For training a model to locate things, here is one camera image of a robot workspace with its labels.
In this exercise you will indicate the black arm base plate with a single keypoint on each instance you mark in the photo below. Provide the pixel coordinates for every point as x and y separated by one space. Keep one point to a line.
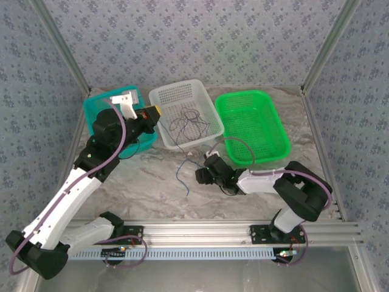
135 234
258 234

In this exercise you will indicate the teal plastic basket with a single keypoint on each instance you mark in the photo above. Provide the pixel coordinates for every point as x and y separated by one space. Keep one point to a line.
89 106

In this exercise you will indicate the white plastic basket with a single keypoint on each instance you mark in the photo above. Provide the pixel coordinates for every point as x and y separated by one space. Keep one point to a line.
200 97

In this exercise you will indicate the aluminium frame post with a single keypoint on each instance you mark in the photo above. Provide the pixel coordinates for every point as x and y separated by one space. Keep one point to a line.
60 45
331 45

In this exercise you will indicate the green plastic basket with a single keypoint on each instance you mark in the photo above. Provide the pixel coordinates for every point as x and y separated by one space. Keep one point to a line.
258 121

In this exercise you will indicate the small LED circuit board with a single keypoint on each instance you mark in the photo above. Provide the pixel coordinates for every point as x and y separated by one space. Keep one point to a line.
285 254
117 252

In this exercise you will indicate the grey metal panel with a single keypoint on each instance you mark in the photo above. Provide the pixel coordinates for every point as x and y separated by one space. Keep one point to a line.
197 276

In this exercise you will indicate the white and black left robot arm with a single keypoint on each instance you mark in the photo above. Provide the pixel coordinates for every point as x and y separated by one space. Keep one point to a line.
67 200

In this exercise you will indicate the aluminium mounting rail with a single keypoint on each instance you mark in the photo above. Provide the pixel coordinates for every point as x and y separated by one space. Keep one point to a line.
197 232

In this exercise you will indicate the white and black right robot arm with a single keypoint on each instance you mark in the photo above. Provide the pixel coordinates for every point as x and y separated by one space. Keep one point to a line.
258 182

